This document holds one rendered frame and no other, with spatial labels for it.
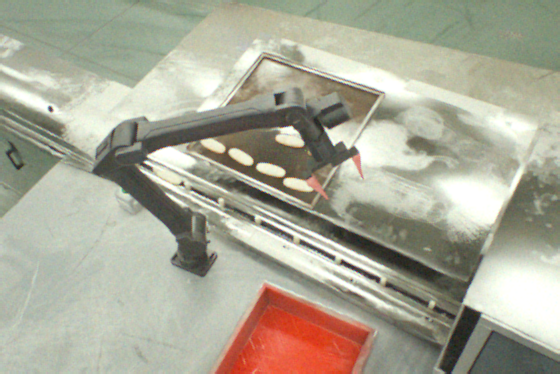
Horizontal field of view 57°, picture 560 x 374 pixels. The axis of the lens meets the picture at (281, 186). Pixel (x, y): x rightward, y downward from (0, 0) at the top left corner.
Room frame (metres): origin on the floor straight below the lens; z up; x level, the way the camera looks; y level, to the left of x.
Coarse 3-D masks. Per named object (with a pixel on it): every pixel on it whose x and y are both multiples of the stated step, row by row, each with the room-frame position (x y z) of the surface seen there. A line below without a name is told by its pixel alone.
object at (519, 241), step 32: (544, 128) 0.79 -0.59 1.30; (544, 160) 0.70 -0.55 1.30; (544, 192) 0.61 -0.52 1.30; (512, 224) 0.54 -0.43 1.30; (544, 224) 0.54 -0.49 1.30; (512, 256) 0.48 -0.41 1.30; (544, 256) 0.47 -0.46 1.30; (480, 288) 0.42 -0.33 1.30; (512, 288) 0.41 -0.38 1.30; (544, 288) 0.41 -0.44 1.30; (480, 320) 0.37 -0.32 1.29; (512, 320) 0.36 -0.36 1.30; (544, 320) 0.35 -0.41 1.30; (448, 352) 0.45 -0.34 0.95; (480, 352) 0.35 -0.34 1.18; (544, 352) 0.30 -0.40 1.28
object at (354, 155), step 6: (354, 150) 0.82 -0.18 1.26; (342, 156) 0.80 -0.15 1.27; (348, 156) 0.80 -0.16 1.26; (354, 156) 0.80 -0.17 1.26; (360, 156) 0.80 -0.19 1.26; (330, 162) 0.80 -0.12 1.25; (336, 162) 0.79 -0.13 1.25; (342, 162) 0.79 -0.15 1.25; (354, 162) 0.83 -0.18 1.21; (360, 162) 0.80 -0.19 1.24; (360, 168) 0.79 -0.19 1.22; (360, 174) 0.79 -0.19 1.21
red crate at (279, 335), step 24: (264, 312) 0.66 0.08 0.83; (288, 312) 0.65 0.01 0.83; (264, 336) 0.59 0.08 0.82; (288, 336) 0.58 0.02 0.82; (312, 336) 0.57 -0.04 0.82; (336, 336) 0.57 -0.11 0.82; (240, 360) 0.53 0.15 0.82; (264, 360) 0.52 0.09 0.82; (288, 360) 0.52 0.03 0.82; (312, 360) 0.51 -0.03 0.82; (336, 360) 0.50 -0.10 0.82
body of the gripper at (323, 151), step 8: (320, 136) 0.83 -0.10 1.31; (328, 136) 0.84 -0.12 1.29; (312, 144) 0.82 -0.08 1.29; (320, 144) 0.82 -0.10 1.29; (328, 144) 0.82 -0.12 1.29; (336, 144) 0.86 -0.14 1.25; (312, 152) 0.82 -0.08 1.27; (320, 152) 0.81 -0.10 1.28; (328, 152) 0.81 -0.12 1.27; (336, 152) 0.81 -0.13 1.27; (312, 160) 0.83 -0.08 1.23; (320, 160) 0.80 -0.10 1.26; (328, 160) 0.80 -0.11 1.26; (312, 168) 0.79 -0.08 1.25
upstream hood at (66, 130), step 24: (0, 72) 1.77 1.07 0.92; (0, 96) 1.61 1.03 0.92; (24, 96) 1.60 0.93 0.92; (48, 96) 1.58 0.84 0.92; (24, 120) 1.46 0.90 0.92; (48, 120) 1.44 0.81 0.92; (72, 120) 1.43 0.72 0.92; (96, 120) 1.42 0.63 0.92; (120, 120) 1.40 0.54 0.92; (72, 144) 1.31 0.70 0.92; (96, 144) 1.29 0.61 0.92
